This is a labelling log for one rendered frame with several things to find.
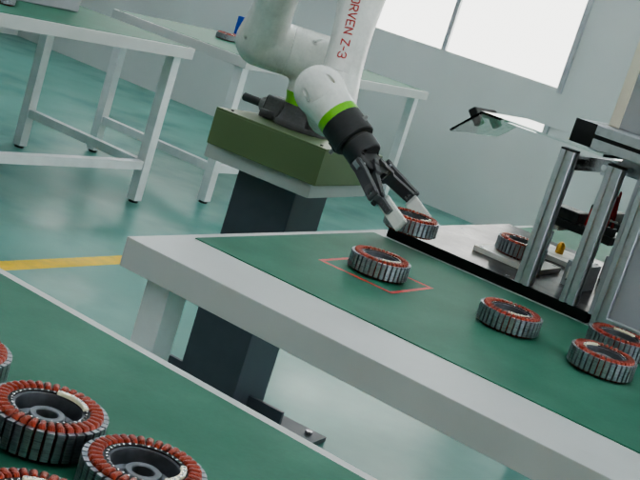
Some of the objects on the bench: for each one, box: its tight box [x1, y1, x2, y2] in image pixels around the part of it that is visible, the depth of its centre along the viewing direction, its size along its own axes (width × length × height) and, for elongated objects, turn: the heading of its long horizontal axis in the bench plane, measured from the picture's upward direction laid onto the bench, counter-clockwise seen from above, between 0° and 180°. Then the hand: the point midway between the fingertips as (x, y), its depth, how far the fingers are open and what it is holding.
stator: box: [567, 338, 638, 384], centre depth 197 cm, size 11×11×4 cm
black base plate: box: [387, 224, 604, 323], centre depth 269 cm, size 47×64×2 cm
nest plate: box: [472, 244, 561, 275], centre depth 259 cm, size 15×15×1 cm
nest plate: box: [546, 244, 598, 267], centre depth 280 cm, size 15×15×1 cm
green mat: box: [195, 232, 640, 454], centre depth 204 cm, size 94×61×1 cm, turn 3°
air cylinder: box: [560, 259, 602, 291], centre depth 252 cm, size 5×8×6 cm
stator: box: [585, 322, 640, 364], centre depth 213 cm, size 11×11×4 cm
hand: (410, 219), depth 241 cm, fingers closed on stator, 11 cm apart
